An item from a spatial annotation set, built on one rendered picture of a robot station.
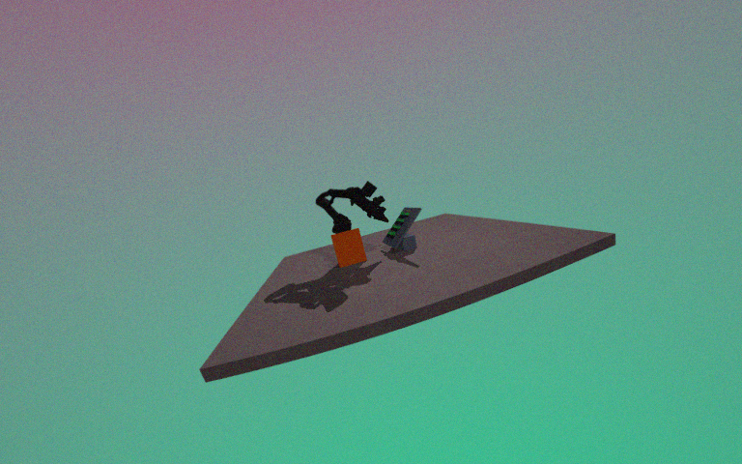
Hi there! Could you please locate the dark grey switch panel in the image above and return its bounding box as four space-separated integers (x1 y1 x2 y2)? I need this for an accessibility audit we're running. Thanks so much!
383 208 422 251

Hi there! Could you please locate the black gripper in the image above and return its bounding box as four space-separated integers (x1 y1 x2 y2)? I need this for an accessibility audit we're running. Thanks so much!
361 200 389 222

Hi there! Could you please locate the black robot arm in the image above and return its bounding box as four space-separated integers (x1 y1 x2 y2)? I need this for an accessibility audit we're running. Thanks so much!
316 181 385 234

